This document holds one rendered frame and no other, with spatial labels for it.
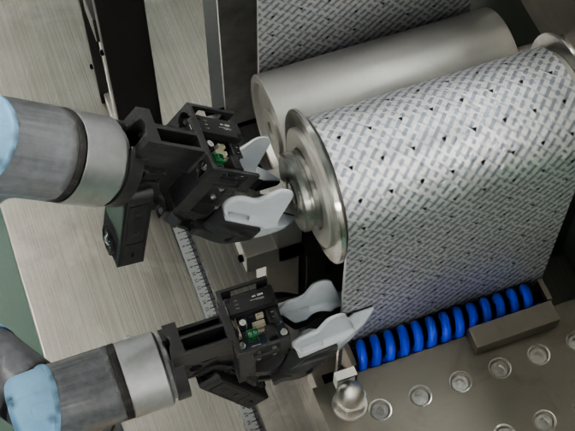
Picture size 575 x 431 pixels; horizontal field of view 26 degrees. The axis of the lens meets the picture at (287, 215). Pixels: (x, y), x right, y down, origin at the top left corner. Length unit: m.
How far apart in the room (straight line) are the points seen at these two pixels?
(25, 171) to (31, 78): 0.75
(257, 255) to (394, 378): 0.20
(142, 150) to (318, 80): 0.29
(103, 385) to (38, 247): 0.39
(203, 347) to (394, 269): 0.20
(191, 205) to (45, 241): 0.52
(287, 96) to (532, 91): 0.24
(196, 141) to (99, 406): 0.29
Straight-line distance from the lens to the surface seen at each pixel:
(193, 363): 1.19
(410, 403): 1.29
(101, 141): 0.97
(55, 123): 0.95
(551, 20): 1.37
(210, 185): 1.03
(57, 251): 1.53
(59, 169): 0.95
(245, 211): 1.09
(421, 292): 1.27
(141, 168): 0.99
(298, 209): 1.13
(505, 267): 1.31
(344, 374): 1.27
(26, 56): 1.70
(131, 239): 1.08
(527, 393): 1.31
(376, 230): 1.12
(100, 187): 0.98
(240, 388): 1.26
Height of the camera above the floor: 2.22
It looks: 60 degrees down
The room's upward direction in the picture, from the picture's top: straight up
